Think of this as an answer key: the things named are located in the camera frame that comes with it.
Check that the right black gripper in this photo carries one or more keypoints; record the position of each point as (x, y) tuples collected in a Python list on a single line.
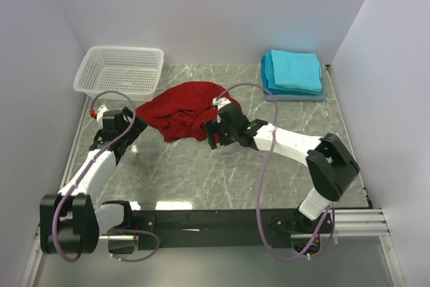
[(219, 130)]

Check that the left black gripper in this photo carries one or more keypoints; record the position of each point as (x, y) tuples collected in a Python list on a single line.
[(131, 125)]

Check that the red t shirt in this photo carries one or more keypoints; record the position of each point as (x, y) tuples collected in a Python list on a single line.
[(174, 112)]

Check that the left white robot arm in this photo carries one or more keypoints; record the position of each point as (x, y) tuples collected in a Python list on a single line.
[(69, 223)]

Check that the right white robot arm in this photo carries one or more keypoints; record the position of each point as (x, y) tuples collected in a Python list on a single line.
[(331, 166)]

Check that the white plastic basket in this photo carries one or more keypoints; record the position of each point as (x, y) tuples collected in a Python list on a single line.
[(133, 71)]

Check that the light turquoise folded shirt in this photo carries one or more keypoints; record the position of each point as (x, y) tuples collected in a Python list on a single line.
[(290, 71)]

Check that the black base beam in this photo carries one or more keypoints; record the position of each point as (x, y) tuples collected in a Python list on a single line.
[(216, 228)]

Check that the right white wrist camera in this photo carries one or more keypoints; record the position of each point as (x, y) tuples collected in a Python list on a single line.
[(219, 103)]

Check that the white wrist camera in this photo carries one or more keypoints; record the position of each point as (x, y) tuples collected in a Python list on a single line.
[(219, 103), (97, 115)]

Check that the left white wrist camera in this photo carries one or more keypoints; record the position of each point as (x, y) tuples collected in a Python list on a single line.
[(97, 115)]

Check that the left aluminium rail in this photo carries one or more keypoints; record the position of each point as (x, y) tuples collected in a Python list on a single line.
[(54, 154)]

